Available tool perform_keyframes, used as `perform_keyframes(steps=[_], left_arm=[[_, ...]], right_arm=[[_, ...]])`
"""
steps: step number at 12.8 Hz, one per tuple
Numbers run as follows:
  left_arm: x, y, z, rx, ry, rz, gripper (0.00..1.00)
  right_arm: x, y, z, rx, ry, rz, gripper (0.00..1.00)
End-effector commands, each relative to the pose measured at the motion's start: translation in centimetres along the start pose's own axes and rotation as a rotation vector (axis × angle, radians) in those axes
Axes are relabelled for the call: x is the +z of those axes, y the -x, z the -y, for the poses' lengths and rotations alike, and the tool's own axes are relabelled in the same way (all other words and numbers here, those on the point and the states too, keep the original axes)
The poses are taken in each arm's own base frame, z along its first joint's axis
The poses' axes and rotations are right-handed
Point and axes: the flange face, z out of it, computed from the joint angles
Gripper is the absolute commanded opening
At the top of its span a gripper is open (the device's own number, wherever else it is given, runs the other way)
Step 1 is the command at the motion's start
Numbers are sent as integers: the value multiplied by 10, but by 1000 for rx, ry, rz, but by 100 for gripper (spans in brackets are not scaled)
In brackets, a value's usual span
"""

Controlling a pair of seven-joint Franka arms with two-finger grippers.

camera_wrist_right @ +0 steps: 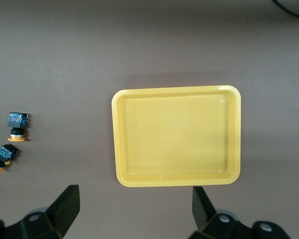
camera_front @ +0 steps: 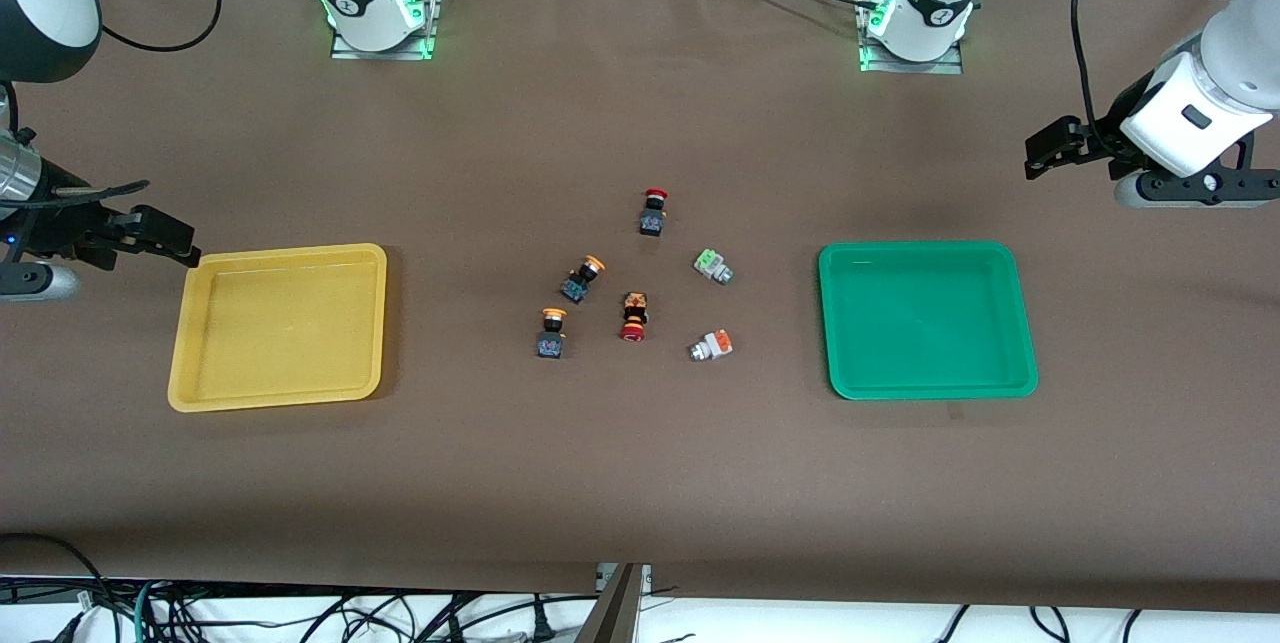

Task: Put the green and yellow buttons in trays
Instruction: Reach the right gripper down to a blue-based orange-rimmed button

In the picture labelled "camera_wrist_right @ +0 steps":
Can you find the yellow push button green-marked label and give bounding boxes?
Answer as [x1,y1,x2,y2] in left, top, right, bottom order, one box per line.
[0,144,20,174]

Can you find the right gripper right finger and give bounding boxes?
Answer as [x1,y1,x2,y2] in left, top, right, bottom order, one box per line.
[188,186,293,239]

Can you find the yellow push button red-marked label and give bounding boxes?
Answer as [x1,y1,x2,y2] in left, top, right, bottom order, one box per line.
[6,112,31,142]

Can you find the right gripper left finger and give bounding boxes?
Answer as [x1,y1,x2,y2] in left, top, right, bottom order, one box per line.
[0,184,80,239]

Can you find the black cable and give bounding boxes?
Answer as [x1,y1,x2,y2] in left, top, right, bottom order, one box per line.
[272,0,299,19]

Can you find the yellow plastic tray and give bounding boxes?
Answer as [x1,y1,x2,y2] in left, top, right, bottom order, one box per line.
[111,85,242,188]

